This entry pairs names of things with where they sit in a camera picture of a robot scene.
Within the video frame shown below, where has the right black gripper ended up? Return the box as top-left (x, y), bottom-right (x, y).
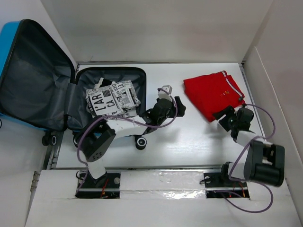
top-left (211, 105), bottom-right (238, 131)

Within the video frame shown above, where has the red polo shirt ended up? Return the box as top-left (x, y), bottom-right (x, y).
top-left (183, 70), bottom-right (245, 122)

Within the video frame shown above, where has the newspaper print garment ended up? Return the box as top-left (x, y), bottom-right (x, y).
top-left (85, 80), bottom-right (141, 118)

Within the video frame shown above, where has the black and white striped garment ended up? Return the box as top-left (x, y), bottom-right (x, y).
top-left (94, 78), bottom-right (116, 89)

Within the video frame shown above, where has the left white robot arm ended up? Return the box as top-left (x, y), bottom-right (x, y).
top-left (74, 96), bottom-right (186, 188)

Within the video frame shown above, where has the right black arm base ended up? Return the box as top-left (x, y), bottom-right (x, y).
top-left (199, 172), bottom-right (250, 199)

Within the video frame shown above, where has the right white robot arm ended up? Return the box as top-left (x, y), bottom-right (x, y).
top-left (213, 105), bottom-right (285, 187)

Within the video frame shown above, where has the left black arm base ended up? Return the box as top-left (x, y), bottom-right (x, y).
top-left (75, 173), bottom-right (121, 199)

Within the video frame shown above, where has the blue hard-shell suitcase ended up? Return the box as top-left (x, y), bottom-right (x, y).
top-left (0, 18), bottom-right (148, 150)

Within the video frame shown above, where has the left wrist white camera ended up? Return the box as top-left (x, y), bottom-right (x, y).
top-left (158, 85), bottom-right (172, 101)

